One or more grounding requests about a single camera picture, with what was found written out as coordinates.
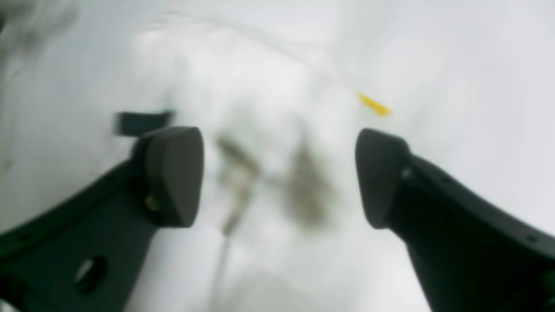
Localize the white printed T-shirt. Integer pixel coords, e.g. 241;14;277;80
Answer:
126;12;429;312

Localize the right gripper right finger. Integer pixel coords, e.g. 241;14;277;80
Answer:
355;129;555;312

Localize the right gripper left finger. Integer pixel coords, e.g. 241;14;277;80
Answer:
1;127;204;312

